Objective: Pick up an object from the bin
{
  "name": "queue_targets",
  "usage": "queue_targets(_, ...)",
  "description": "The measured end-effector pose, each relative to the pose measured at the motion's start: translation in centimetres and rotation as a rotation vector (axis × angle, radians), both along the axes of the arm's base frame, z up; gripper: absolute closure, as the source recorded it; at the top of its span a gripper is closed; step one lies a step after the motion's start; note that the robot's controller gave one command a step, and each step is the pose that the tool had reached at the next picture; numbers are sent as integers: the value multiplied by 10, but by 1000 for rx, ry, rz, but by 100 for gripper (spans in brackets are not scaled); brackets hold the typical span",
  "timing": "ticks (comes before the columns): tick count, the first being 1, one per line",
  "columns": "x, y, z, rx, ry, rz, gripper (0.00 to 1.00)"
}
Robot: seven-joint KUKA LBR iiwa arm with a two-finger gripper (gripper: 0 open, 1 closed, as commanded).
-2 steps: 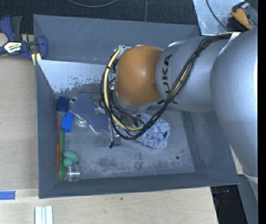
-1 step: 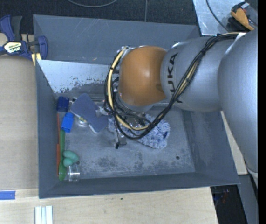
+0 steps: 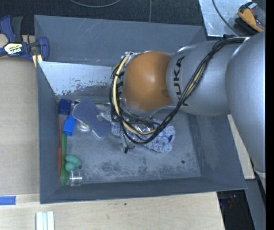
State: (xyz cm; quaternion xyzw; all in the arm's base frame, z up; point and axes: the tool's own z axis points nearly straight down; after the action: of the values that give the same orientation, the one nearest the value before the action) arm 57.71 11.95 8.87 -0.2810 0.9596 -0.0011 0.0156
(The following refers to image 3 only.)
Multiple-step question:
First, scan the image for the blue and white fluffy cloth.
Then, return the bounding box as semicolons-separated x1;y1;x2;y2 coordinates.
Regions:
110;118;176;154

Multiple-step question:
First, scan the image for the grey metal bin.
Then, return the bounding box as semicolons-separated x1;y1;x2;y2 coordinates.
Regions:
34;14;248;205

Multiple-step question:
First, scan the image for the blue-grey flat sponge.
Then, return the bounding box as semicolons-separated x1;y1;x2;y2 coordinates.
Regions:
72;97;111;139

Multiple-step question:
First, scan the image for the clear glass thing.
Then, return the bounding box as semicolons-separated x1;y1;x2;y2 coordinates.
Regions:
74;118;92;133

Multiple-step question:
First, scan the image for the small blue block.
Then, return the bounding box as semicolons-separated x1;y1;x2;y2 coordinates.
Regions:
62;115;76;137

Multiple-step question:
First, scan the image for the teal green toy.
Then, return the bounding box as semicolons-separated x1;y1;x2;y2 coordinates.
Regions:
64;154;83;172

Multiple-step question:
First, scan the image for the dark blue cup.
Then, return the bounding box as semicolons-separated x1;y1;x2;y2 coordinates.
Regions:
58;99;72;115

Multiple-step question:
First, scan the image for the clear plastic cylinder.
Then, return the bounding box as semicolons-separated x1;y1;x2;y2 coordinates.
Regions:
69;168;83;187

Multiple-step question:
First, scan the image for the thin orange stick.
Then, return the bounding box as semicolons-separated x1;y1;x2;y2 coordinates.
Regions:
58;115;63;180

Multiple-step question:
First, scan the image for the pale brown flat board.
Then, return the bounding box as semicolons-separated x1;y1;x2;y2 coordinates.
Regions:
0;58;41;196

